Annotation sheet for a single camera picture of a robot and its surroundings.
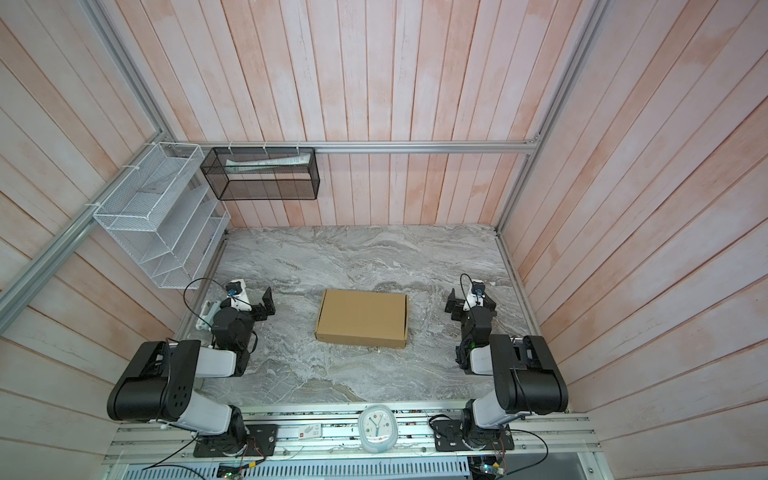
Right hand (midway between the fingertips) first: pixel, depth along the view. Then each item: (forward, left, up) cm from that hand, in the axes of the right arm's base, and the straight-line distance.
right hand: (470, 290), depth 91 cm
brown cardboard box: (-9, +33, -4) cm, 34 cm away
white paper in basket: (+26, +72, +27) cm, 81 cm away
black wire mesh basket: (+38, +71, +17) cm, 82 cm away
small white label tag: (-38, +45, -8) cm, 60 cm away
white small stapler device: (-7, +84, -7) cm, 85 cm away
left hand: (-3, +66, +1) cm, 66 cm away
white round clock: (-38, +28, -6) cm, 47 cm away
